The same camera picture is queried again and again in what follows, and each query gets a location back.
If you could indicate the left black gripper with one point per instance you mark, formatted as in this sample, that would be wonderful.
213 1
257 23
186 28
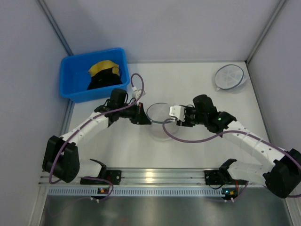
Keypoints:
138 113

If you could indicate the blue plastic bin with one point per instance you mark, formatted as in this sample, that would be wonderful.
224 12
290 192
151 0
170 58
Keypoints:
74 77

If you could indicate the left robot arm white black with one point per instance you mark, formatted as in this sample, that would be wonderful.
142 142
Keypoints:
63 159

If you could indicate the aluminium frame rail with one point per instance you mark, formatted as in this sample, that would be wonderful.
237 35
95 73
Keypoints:
173 177

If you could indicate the slotted grey cable duct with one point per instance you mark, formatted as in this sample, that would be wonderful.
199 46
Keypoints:
142 191

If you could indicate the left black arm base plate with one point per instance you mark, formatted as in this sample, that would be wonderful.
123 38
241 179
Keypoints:
114 176

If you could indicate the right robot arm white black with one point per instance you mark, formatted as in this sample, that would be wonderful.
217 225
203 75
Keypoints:
279 170

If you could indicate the black garment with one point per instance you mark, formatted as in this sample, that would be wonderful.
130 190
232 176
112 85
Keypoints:
105 78

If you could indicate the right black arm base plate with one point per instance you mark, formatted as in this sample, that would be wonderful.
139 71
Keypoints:
220 177

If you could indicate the yellow garment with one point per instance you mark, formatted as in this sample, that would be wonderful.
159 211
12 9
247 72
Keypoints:
104 65

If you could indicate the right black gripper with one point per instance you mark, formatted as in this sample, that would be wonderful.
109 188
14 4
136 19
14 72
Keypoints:
186 117

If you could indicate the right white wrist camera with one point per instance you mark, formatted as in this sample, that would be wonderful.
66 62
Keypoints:
177 113

